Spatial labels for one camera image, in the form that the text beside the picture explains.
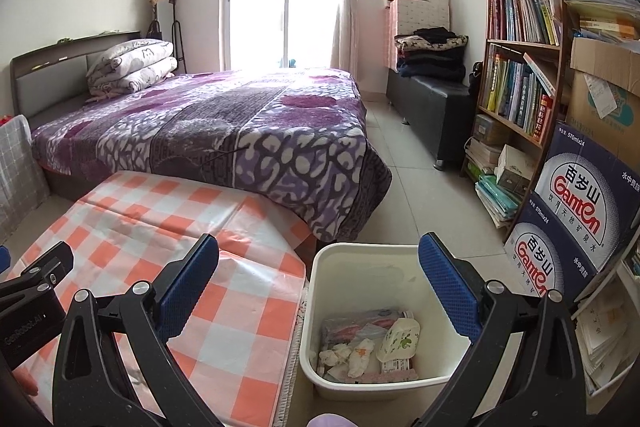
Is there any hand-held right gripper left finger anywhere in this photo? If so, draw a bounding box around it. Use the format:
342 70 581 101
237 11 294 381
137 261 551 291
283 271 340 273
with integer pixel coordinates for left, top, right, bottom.
50 233 223 427

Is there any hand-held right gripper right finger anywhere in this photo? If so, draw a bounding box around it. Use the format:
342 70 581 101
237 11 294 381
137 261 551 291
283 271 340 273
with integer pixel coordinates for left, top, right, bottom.
407 232 593 427

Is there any crushed green print paper cup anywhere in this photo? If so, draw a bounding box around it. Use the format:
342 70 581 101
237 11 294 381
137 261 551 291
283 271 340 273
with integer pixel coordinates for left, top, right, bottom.
376 317 421 364

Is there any white plastic trash bin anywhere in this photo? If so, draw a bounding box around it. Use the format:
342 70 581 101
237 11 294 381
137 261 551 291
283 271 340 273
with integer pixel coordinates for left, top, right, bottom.
298 243 483 403

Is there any person's left hand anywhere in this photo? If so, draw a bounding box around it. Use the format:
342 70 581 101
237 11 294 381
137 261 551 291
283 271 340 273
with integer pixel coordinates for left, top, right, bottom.
7 364 41 400

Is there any orange white checked tablecloth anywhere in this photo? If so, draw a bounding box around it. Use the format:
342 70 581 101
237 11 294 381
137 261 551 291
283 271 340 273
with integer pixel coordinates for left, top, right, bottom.
0 170 313 427

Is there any grey checked cushion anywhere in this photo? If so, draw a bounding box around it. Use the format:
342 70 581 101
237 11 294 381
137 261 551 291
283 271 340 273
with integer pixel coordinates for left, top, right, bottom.
0 114 36 238

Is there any stack of teal books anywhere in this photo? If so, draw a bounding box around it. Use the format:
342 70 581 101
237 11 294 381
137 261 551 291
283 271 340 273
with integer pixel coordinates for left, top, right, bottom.
475 174 521 228

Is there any stack of white books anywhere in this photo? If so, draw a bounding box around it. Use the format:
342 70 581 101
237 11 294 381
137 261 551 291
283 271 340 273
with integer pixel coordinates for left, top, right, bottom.
465 138 503 180

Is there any pile of white papers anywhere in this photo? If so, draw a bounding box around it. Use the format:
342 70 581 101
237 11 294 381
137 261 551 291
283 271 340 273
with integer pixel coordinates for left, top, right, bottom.
575 257 640 395

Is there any small grey cardboard box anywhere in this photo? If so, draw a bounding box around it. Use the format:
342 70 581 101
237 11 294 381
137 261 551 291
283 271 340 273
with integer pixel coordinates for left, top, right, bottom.
472 113 511 145

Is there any grey bed headboard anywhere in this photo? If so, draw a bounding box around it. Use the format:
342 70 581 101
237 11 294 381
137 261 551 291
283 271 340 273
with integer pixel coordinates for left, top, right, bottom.
10 31 143 132

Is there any black bench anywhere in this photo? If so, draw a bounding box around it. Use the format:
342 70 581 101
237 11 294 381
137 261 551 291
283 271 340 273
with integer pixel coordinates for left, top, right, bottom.
386 69 476 170

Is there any row of thick books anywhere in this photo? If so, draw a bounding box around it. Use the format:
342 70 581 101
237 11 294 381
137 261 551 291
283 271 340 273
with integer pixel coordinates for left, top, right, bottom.
482 44 558 142

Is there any black bag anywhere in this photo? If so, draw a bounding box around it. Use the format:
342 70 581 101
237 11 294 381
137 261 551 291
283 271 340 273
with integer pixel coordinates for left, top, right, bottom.
468 61 486 100

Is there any folded floral quilt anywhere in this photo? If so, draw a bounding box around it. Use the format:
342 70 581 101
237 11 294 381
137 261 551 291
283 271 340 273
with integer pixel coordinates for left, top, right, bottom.
86 38 177 96

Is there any pile of folded clothes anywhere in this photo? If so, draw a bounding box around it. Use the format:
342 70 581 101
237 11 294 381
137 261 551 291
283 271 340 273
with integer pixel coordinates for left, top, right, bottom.
394 27 470 82

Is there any black coat stand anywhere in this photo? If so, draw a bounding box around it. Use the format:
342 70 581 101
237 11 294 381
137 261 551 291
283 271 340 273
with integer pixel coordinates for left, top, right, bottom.
146 2 188 75

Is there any wooden bookshelf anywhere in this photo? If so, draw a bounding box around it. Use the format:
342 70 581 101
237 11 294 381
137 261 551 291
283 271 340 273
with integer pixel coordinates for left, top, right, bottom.
462 0 586 208

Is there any pink drawer cabinet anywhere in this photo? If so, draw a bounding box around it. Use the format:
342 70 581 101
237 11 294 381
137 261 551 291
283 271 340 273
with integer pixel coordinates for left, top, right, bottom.
382 0 451 68

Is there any brown cardboard box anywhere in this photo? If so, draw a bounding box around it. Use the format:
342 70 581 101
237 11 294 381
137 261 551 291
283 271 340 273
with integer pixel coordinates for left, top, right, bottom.
567 37 640 158

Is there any row of thin books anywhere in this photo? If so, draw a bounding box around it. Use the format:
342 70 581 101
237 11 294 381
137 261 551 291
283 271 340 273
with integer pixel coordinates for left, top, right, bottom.
487 0 563 46

